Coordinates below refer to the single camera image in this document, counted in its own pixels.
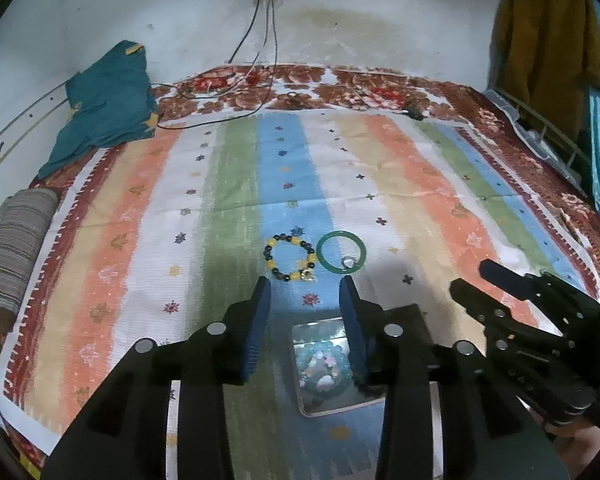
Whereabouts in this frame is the pastel bead bracelet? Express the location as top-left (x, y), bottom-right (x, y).
top-left (302, 351), bottom-right (347, 394)

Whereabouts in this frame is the clear jewelry tray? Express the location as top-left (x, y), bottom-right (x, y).
top-left (290, 318), bottom-right (384, 418)

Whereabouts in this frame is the black yellow bead bracelet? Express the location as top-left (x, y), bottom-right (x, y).
top-left (263, 232), bottom-right (318, 283)

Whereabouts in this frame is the striped grey pillow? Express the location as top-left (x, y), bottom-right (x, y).
top-left (0, 188), bottom-right (59, 333)

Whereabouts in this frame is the teal cloth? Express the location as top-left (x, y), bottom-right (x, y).
top-left (38, 40), bottom-right (158, 179)

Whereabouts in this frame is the light blue bead bracelet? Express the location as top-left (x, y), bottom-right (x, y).
top-left (296, 341), bottom-right (357, 396)

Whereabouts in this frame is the green jade bangle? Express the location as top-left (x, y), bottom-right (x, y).
top-left (315, 230), bottom-right (367, 275)

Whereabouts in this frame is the black charger cable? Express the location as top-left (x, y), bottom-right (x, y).
top-left (156, 0), bottom-right (280, 131)

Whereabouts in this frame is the person's right hand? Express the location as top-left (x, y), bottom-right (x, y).
top-left (542, 416), bottom-right (600, 479)

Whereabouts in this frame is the metal wire rack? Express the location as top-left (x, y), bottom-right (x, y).
top-left (482, 88), bottom-right (591, 196)

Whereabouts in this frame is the brown hanging garment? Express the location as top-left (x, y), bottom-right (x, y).
top-left (494, 0), bottom-right (600, 143)

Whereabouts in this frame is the striped colourful bed cover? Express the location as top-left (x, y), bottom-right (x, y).
top-left (0, 109), bottom-right (600, 480)

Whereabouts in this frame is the black charger plug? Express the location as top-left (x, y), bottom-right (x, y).
top-left (403, 106), bottom-right (425, 122)

